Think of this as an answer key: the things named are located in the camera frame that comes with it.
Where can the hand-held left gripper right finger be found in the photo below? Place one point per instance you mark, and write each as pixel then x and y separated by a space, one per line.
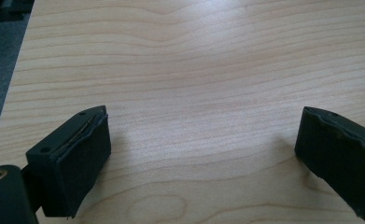
pixel 342 161

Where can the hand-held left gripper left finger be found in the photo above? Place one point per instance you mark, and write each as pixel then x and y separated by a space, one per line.
pixel 77 161

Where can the black stand base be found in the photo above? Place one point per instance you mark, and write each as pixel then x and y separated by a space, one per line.
pixel 6 7

